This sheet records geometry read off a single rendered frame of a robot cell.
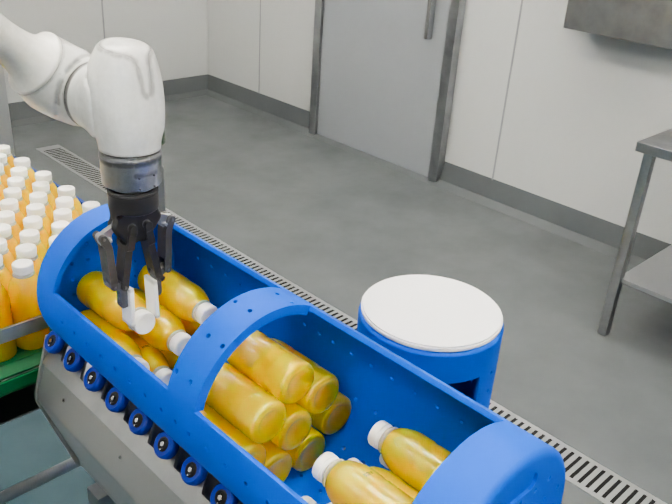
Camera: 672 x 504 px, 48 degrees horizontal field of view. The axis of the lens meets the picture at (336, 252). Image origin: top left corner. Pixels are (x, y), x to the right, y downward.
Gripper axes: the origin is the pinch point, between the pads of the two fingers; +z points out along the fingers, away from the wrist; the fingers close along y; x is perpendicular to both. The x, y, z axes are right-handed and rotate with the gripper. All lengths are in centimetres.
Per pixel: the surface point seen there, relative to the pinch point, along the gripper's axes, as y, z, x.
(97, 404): -5.9, 21.8, 6.5
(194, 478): -5.7, 18.2, -22.6
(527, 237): 302, 115, 98
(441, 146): 324, 89, 181
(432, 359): 41, 13, -30
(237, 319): 0.8, -8.1, -24.5
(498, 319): 58, 11, -32
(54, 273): -7.2, -1.3, 14.7
